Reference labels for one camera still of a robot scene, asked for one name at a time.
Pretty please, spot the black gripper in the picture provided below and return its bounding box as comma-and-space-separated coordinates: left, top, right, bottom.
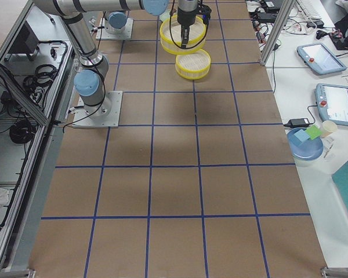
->
177, 0, 198, 49

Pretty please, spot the yellow bamboo steamer layer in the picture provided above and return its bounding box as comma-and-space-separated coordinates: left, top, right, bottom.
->
175, 49, 211, 80
159, 15, 206, 55

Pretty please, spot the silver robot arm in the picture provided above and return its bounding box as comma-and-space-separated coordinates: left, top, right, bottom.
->
34, 1, 169, 120
103, 11, 128, 34

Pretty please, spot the light green plate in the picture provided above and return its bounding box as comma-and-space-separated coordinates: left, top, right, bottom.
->
159, 9, 176, 22

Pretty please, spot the upper blue teach pendant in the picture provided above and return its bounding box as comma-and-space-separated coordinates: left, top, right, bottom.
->
296, 43, 347, 75

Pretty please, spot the blue teach pendant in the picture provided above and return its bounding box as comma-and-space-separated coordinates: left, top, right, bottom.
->
314, 83, 348, 126
296, 43, 347, 75

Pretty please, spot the black power adapter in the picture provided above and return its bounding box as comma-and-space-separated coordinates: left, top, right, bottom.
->
284, 118, 312, 129

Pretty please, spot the blue sponge block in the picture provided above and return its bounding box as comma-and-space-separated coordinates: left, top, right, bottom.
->
291, 129, 310, 147

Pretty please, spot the green sponge block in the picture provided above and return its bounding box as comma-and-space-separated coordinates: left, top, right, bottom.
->
304, 125, 322, 140

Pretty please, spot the lower blue teach pendant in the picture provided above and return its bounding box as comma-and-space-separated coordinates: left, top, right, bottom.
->
314, 83, 348, 126

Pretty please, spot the blue plate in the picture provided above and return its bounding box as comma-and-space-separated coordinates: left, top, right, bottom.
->
287, 127, 324, 161

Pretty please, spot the beige cup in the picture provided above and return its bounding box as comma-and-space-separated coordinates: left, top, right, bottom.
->
320, 120, 338, 138

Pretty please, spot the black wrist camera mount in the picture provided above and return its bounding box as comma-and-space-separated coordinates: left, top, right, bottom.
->
196, 1, 212, 26

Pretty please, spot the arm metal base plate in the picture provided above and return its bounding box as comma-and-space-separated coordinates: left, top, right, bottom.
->
71, 91, 123, 128
96, 18, 133, 41

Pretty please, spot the aluminium frame post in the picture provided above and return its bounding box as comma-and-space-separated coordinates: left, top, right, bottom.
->
260, 0, 295, 66

